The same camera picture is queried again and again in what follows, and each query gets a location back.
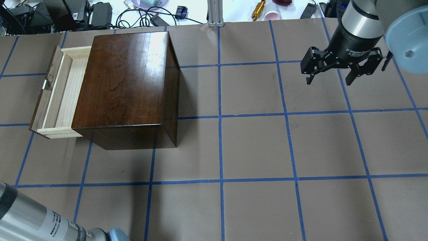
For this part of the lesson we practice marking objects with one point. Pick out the dark wooden drawer cabinet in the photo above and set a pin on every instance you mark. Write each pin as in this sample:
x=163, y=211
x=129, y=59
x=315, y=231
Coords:
x=130, y=92

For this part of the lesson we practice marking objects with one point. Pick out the black power adapter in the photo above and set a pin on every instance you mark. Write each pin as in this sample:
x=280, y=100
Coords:
x=308, y=11

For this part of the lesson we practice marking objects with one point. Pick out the lavender plate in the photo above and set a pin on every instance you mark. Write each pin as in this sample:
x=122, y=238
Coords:
x=146, y=4

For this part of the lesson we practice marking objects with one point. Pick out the red mango fruit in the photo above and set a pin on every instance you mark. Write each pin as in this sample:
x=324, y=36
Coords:
x=282, y=2

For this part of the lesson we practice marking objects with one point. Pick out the light wood drawer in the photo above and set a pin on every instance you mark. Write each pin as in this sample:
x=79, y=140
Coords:
x=56, y=104

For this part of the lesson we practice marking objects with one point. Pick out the pink cup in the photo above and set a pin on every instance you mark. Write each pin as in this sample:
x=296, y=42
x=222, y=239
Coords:
x=272, y=15

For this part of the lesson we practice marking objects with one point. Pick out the gold metal tool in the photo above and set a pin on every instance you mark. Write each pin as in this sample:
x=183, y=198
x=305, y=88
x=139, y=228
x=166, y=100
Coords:
x=258, y=10

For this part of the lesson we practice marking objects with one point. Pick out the aluminium frame post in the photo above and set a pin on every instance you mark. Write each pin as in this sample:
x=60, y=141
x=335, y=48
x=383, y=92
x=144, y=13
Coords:
x=215, y=13

